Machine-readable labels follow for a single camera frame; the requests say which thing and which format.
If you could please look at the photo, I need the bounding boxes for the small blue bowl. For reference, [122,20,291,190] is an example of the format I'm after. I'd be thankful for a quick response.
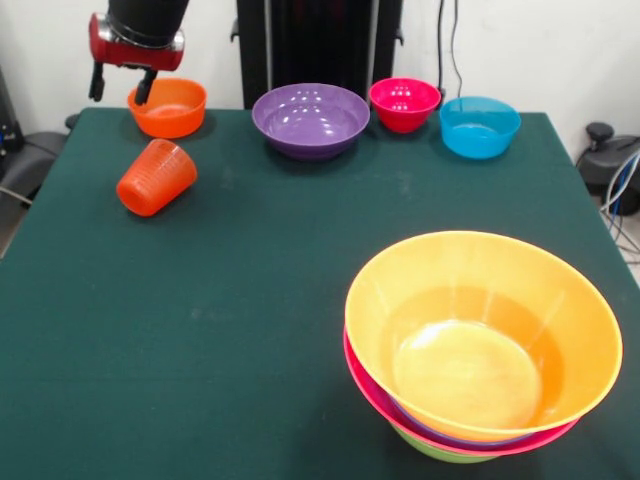
[439,96,522,160]

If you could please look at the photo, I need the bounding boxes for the small orange bowl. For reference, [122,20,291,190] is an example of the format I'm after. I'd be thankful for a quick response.
[126,77,208,140]

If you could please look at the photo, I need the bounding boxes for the black electronics box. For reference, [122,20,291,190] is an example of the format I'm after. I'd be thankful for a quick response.
[0,67,25,151]

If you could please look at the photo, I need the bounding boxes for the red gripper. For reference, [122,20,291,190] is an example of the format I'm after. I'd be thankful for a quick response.
[88,12,186,107]

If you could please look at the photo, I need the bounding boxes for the black wall cable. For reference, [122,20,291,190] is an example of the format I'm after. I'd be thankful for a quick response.
[437,0,484,115]

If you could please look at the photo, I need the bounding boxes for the large pink bowl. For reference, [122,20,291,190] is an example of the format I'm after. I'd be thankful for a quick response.
[342,324,581,457]

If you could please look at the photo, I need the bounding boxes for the large orange bowl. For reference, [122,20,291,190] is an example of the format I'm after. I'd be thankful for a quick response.
[344,230,624,437]

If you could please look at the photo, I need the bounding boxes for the blue and white cables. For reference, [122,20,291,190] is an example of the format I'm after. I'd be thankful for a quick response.
[599,149,640,261]

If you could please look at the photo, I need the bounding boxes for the orange-red plastic cup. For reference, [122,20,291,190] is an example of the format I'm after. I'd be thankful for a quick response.
[116,138,199,218]

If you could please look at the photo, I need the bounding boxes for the small crimson bowl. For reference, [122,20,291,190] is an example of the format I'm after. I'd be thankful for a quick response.
[368,77,443,134]

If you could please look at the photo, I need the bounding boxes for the medium green bowl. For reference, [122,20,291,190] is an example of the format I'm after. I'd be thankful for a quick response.
[389,422,501,466]

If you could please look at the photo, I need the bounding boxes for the dark green tablecloth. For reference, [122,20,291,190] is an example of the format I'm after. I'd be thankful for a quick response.
[0,107,640,480]

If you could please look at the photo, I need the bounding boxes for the purple bowl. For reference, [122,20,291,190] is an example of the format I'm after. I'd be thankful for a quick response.
[251,83,371,161]

